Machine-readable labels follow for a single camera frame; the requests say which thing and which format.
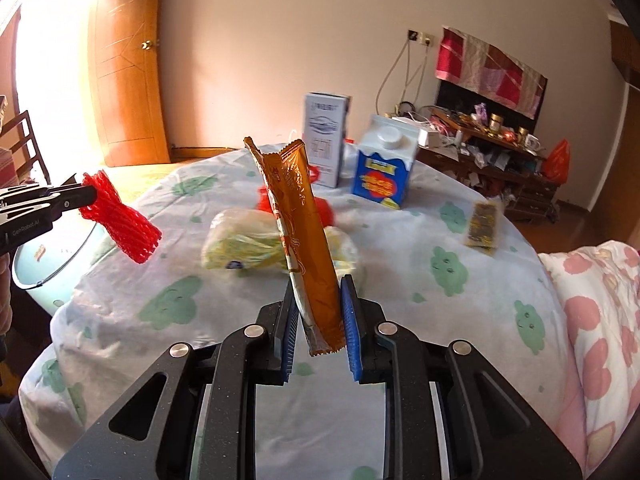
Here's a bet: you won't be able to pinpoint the orange snack wrapper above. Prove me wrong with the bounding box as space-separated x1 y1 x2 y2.
243 136 346 357

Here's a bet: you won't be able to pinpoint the red patterned cloth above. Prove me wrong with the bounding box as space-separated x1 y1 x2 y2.
435 26 548 121

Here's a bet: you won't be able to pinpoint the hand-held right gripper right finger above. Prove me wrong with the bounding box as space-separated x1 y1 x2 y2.
340 274 583 480

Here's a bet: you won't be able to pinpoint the black television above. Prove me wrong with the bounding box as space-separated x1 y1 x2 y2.
436 80 536 128

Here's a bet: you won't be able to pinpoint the dark wooden cabinet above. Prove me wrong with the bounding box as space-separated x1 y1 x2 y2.
417 115 563 223

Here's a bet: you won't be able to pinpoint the orange plastic bag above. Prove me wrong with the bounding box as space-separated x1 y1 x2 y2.
542 139 571 183

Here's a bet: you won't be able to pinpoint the clear green plastic bag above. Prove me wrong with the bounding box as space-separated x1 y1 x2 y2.
201 208 360 273

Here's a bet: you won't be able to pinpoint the red striped cloth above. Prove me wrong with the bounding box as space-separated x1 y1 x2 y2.
0 147 16 186

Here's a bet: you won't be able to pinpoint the pink heart blanket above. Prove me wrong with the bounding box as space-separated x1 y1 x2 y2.
537 240 640 478

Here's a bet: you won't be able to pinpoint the blue white milk carton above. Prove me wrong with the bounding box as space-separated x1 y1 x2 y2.
351 114 420 208

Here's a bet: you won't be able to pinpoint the white green printed sheet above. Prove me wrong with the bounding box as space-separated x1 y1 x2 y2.
20 147 591 480

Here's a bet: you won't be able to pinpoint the person's left hand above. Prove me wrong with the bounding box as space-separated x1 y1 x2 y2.
0 255 13 336

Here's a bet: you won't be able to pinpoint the dark wooden chair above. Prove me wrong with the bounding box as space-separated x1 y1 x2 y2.
0 110 51 186

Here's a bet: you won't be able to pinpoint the tall white carton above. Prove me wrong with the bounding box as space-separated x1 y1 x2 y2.
303 92 351 188

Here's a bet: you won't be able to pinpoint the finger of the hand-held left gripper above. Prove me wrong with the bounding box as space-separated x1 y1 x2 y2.
0 174 86 199
47 186 97 218

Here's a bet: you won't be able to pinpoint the wooden door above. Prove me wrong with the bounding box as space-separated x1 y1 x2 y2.
87 0 173 167

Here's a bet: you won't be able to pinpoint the red foam net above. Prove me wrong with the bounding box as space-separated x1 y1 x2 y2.
80 170 163 264
256 162 337 226

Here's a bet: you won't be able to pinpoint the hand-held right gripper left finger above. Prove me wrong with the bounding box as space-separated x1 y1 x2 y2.
52 282 301 480

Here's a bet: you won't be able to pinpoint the white cables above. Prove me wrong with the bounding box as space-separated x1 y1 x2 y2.
375 40 431 121

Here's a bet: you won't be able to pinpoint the small dark snack packet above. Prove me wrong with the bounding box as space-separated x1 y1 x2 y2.
464 199 503 253

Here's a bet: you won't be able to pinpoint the wooden wardrobe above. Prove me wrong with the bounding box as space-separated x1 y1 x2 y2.
609 7 640 81

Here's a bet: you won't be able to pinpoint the light blue plastic bucket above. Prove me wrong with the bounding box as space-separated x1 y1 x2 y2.
12 215 108 317

